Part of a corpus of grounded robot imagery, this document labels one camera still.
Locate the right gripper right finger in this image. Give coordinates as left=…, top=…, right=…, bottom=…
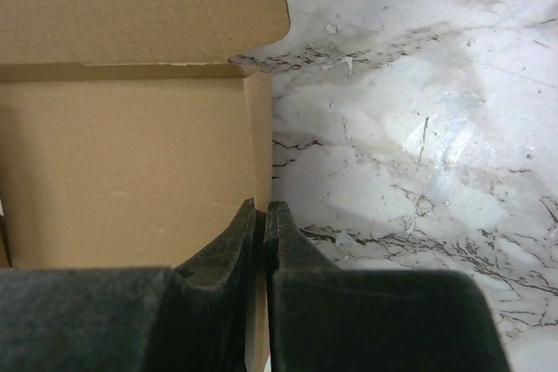
left=263, top=201, right=509, bottom=371

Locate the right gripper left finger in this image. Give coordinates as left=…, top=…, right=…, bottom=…
left=1, top=200, right=256, bottom=371

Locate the cardboard box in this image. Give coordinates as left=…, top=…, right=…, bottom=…
left=1, top=0, right=289, bottom=371

